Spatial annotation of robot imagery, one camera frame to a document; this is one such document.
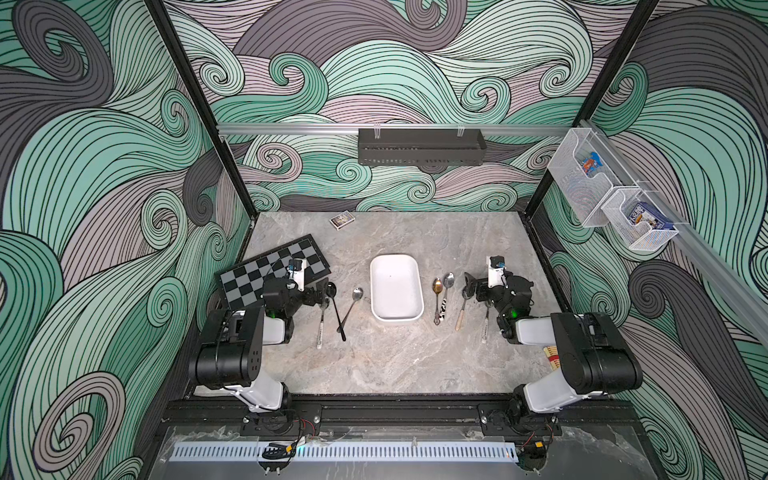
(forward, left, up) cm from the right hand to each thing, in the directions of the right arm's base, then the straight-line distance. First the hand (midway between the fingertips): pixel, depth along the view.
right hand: (485, 272), depth 93 cm
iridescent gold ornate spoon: (-2, +15, -7) cm, 16 cm away
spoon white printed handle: (-8, 0, -7) cm, 11 cm away
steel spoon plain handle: (-5, +42, -6) cm, 42 cm away
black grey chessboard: (-1, +79, -3) cm, 79 cm away
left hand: (0, +55, +1) cm, 56 cm away
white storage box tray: (-5, +29, -3) cm, 29 cm away
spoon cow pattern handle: (0, +11, -6) cm, 12 cm away
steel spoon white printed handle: (-8, +52, -5) cm, 53 cm away
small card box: (+30, +49, -6) cm, 58 cm away
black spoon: (-2, +50, -6) cm, 51 cm away
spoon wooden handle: (-8, +8, 0) cm, 11 cm away
